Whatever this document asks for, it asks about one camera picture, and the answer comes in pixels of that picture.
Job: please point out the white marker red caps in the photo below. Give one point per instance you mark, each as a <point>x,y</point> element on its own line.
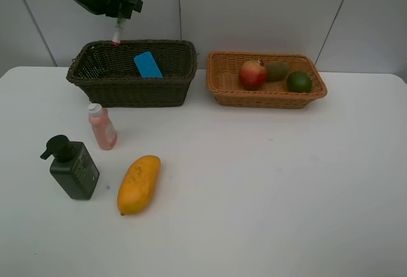
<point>118,30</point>

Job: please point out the blue board eraser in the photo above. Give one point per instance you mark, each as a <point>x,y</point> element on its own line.
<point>147,65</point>

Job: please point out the pink bottle white cap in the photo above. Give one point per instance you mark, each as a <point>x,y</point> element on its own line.
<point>102,127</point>

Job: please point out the red green pomegranate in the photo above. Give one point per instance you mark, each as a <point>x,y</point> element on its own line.
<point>253,74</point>

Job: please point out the brown kiwi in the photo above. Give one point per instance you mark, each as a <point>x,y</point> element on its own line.
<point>276,71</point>

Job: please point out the dark green pump bottle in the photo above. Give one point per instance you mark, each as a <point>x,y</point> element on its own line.
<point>72,167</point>

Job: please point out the yellow mango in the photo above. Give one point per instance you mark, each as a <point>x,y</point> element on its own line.
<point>138,185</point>

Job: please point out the green lime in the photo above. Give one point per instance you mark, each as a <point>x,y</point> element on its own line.
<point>299,82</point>

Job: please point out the dark brown wicker basket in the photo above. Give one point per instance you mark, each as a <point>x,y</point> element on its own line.
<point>109,76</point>

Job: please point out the orange wicker basket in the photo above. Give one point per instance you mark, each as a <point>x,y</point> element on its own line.
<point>222,81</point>

